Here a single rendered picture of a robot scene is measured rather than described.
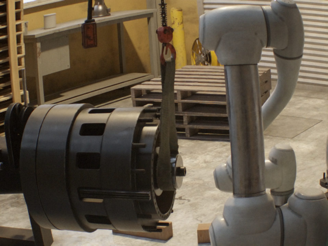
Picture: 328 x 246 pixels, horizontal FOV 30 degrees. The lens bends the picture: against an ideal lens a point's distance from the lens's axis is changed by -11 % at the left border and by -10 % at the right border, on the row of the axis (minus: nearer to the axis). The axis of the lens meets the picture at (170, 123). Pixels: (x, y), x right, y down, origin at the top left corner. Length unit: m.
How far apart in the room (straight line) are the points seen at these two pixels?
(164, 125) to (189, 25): 6.70
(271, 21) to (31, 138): 1.20
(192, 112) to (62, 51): 1.96
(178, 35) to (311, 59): 1.98
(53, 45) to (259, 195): 5.64
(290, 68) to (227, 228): 0.51
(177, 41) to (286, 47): 7.03
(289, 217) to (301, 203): 0.06
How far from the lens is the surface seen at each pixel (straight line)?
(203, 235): 3.94
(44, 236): 3.99
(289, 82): 1.96
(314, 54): 8.04
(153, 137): 2.51
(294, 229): 1.87
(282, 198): 2.19
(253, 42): 1.81
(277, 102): 2.00
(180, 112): 6.21
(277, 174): 2.15
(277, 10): 1.83
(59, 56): 7.38
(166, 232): 4.04
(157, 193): 2.64
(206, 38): 1.81
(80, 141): 2.52
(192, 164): 5.49
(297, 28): 1.85
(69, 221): 2.63
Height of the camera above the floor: 1.68
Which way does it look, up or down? 14 degrees down
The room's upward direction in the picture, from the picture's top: 4 degrees counter-clockwise
